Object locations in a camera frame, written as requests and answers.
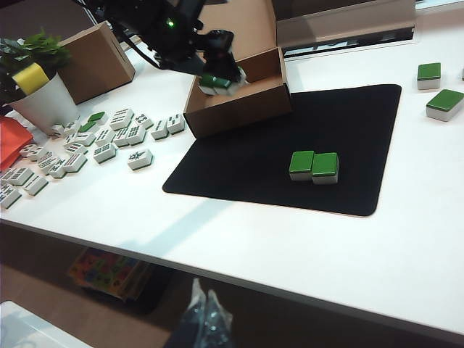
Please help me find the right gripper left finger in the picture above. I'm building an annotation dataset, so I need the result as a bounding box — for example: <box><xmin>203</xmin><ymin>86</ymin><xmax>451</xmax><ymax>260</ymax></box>
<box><xmin>176</xmin><ymin>278</ymin><xmax>208</xmax><ymax>348</ymax></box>

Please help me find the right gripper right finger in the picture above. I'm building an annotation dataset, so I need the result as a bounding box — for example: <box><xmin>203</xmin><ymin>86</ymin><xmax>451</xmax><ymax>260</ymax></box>
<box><xmin>204</xmin><ymin>289</ymin><xmax>233</xmax><ymax>348</ymax></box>

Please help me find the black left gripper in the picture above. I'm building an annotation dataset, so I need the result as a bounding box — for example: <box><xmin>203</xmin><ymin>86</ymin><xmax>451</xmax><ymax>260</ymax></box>
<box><xmin>146</xmin><ymin>14</ymin><xmax>237</xmax><ymax>86</ymax></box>

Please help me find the open brown cardboard box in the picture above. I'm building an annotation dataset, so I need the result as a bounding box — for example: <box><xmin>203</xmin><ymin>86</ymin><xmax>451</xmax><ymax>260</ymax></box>
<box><xmin>183</xmin><ymin>0</ymin><xmax>293</xmax><ymax>139</ymax></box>

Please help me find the closed brown cardboard box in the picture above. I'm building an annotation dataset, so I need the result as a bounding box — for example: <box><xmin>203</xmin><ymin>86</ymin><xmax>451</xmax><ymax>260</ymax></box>
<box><xmin>57</xmin><ymin>20</ymin><xmax>137</xmax><ymax>106</ymax></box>

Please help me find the colourful printed stack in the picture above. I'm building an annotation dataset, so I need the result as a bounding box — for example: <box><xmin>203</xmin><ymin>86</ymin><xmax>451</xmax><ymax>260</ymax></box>
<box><xmin>67</xmin><ymin>248</ymin><xmax>153</xmax><ymax>302</ymax></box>

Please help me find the black rectangular mat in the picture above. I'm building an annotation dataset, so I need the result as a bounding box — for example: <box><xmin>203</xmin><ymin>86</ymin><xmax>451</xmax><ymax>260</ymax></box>
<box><xmin>162</xmin><ymin>83</ymin><xmax>402</xmax><ymax>218</ymax></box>

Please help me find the white plant pot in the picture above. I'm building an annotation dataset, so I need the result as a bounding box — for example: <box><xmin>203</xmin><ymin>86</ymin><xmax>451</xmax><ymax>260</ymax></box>
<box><xmin>7</xmin><ymin>70</ymin><xmax>80</xmax><ymax>136</ymax></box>

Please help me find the green potted plant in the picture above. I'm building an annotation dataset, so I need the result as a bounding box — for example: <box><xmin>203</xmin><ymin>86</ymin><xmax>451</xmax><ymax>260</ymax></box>
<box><xmin>0</xmin><ymin>30</ymin><xmax>72</xmax><ymax>106</ymax></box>

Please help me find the white board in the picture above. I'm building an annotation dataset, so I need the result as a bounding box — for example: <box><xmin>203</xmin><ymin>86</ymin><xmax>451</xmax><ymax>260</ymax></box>
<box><xmin>0</xmin><ymin>299</ymin><xmax>94</xmax><ymax>348</ymax></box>

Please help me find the grey desk divider panel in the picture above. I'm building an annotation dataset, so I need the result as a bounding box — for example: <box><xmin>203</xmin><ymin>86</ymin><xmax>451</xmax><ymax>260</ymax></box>
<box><xmin>0</xmin><ymin>0</ymin><xmax>109</xmax><ymax>41</ymax></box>

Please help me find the yellow sponge block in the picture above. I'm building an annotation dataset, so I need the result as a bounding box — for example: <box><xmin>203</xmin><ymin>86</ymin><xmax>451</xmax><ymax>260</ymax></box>
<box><xmin>12</xmin><ymin>62</ymin><xmax>50</xmax><ymax>96</ymax></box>

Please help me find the red bag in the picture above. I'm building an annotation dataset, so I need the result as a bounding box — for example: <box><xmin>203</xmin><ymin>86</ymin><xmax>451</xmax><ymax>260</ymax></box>
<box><xmin>0</xmin><ymin>115</ymin><xmax>34</xmax><ymax>171</ymax></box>

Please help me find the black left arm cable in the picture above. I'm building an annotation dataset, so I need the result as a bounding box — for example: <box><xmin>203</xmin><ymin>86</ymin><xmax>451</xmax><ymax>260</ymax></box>
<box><xmin>108</xmin><ymin>20</ymin><xmax>162</xmax><ymax>70</ymax></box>

